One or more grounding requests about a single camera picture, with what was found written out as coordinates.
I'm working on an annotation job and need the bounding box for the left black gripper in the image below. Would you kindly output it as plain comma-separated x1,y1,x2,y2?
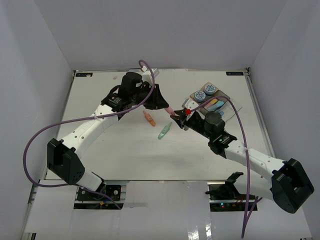
131,84,170,111

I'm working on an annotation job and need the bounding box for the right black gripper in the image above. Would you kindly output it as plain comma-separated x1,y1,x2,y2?
170,109,213,141

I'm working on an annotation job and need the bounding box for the orange cap pink highlighter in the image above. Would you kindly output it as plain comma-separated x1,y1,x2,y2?
206,99,218,107

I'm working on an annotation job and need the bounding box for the blue washi tape roll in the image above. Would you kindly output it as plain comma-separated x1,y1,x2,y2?
193,90,206,103
203,83,217,96

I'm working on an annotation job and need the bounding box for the green correction tape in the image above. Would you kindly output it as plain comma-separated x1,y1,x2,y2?
157,122,172,140

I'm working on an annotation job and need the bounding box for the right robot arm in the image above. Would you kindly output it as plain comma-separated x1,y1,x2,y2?
171,109,315,214

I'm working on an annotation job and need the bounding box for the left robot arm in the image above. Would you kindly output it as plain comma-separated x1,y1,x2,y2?
47,68,169,200

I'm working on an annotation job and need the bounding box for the grey transparent tray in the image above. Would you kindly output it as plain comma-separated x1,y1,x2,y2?
204,90,230,112

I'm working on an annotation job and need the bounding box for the orange correction tape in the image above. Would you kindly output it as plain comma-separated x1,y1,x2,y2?
143,111,156,127

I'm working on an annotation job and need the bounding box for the amber transparent tray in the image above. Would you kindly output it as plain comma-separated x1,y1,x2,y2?
190,82,219,104

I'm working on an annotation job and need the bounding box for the left black corner label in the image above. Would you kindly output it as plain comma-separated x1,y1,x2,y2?
75,72,93,78

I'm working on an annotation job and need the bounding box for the black corner label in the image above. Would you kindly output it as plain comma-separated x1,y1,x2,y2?
75,72,93,78
226,71,244,76

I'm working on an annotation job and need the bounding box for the right black corner label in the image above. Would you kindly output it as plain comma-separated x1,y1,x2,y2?
226,71,244,76

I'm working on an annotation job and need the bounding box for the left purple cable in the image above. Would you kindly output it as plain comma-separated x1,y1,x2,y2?
22,59,157,188

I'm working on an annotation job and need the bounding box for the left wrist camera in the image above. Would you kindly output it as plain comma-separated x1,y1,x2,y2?
140,66,160,85

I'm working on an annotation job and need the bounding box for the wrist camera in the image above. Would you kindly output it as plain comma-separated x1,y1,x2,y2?
181,98,199,116
140,66,160,85

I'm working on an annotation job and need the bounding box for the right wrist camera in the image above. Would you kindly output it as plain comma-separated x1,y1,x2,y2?
181,98,199,116

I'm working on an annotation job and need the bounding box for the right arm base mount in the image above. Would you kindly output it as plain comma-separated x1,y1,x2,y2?
205,182,246,213

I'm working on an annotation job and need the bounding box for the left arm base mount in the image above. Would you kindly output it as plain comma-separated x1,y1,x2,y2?
73,184,125,210

